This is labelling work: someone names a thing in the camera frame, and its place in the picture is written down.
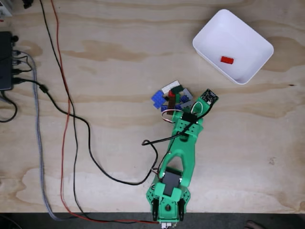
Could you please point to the brown lego plate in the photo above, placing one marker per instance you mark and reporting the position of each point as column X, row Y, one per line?
column 171, row 105

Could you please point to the long blue lego brick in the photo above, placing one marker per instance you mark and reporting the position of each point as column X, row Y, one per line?
column 160, row 103
column 157, row 96

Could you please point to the long red lego brick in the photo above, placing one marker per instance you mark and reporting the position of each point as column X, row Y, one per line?
column 227, row 59

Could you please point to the small red lego brick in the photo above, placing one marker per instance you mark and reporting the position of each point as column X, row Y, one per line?
column 171, row 93

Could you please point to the white lego brick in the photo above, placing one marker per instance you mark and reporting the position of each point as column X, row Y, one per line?
column 169, row 87

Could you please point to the white plastic bin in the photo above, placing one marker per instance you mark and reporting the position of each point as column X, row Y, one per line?
column 232, row 35

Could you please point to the person's foot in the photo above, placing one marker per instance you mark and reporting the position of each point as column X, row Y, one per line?
column 253, row 224

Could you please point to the black hub box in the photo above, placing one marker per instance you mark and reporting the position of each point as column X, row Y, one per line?
column 4, row 59

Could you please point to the black clamp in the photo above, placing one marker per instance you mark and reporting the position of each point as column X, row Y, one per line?
column 28, row 3

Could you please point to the white power supply box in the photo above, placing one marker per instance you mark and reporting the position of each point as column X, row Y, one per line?
column 6, row 8

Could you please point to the camera circuit board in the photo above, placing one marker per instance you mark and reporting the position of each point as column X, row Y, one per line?
column 209, row 96

